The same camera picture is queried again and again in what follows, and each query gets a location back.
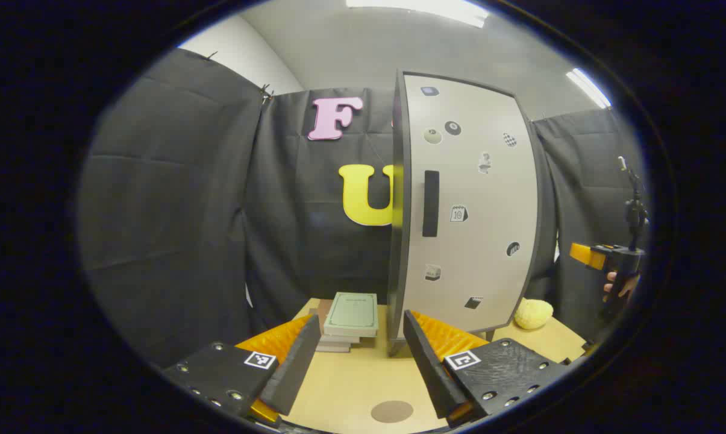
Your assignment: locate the yellow sponge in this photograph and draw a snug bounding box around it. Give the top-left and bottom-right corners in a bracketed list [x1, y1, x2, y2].
[513, 298, 555, 330]

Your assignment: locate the green hardcover book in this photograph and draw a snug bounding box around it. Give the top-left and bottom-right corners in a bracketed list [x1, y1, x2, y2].
[324, 292, 380, 338]

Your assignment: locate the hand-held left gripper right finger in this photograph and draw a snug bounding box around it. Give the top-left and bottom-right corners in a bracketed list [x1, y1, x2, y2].
[402, 310, 574, 426]

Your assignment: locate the ceiling light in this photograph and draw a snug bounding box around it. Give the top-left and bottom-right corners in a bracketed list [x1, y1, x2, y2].
[346, 0, 490, 28]
[566, 68, 612, 110]

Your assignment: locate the black cabinet door handle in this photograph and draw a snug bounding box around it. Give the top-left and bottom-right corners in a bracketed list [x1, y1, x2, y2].
[422, 170, 440, 238]

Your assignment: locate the black backdrop cloth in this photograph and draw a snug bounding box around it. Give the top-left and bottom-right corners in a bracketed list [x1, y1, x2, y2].
[77, 48, 648, 368]

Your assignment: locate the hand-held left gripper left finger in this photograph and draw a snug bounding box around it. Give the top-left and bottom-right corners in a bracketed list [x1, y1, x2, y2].
[161, 313, 322, 426]

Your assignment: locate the light grey cabinet door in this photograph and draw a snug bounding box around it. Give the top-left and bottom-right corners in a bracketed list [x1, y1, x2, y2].
[397, 71, 542, 339]

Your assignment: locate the dark grey cabinet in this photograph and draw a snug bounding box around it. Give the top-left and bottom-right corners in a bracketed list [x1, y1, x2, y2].
[387, 68, 497, 357]

